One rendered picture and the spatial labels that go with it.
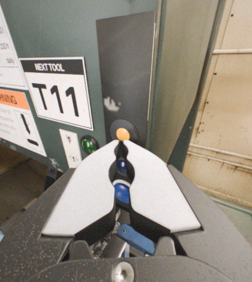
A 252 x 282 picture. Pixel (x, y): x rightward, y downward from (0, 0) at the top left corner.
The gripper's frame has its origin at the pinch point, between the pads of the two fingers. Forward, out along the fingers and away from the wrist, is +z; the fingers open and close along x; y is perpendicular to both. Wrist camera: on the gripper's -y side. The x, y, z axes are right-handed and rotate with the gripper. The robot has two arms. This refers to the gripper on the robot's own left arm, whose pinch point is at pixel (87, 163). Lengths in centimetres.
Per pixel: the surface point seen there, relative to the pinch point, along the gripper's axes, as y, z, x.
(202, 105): -8, 81, 37
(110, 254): 11.4, -18.3, 22.5
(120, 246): 11.4, -15.3, 24.1
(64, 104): -32.6, -21.7, 21.8
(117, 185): -24.0, -22.4, 28.9
